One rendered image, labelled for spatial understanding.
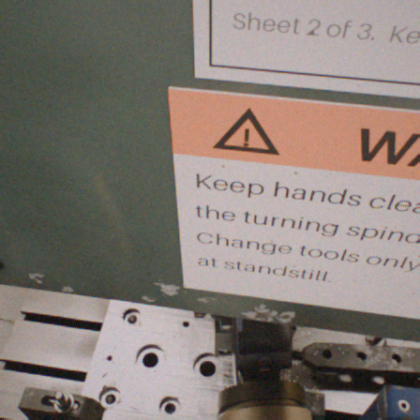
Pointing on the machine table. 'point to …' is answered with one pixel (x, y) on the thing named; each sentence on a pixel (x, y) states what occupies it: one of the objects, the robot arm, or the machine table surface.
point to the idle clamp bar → (409, 365)
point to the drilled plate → (122, 334)
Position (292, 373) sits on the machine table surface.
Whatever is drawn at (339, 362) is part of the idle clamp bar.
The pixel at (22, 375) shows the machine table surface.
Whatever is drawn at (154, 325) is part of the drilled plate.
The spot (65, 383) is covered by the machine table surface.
